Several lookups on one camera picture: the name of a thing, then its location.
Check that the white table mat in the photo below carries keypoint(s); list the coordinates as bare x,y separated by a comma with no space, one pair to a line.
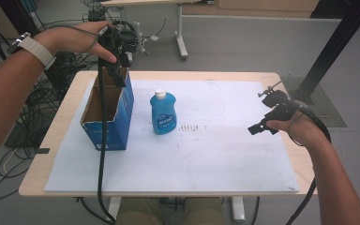
200,156

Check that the wooden cabinet base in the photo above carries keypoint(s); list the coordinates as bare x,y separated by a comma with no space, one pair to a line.
250,7

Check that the person's left leg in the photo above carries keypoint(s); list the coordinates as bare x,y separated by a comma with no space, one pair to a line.
137,212

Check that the blue cardboard box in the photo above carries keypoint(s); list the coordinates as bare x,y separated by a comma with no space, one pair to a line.
122,106

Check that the person's right hand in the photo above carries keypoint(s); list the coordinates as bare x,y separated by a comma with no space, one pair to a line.
300,129

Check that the blue detergent bottle white cap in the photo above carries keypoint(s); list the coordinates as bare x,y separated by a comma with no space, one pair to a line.
163,118

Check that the person's right leg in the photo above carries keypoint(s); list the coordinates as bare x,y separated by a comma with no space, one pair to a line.
203,212

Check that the person's leg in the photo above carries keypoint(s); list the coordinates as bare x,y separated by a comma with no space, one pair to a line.
137,212
203,212

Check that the white paper scrap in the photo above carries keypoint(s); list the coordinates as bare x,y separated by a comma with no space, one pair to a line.
154,37

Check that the beige band wristwatch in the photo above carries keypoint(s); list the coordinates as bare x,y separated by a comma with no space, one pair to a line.
37,50

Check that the white table leg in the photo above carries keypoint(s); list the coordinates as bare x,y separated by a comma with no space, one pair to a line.
115,207
238,209

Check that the black metal stand post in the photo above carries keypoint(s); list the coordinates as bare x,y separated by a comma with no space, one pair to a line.
334,47

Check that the black tape strip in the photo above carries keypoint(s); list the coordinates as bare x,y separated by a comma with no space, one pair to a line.
42,150

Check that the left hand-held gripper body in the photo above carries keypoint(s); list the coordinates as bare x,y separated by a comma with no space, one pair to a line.
120,39

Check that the person's left hand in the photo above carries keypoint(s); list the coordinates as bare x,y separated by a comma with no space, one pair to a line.
72,39

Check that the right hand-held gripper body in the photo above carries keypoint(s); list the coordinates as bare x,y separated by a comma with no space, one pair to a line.
281,104

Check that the white background desk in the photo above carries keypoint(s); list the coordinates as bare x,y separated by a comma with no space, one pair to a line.
180,31

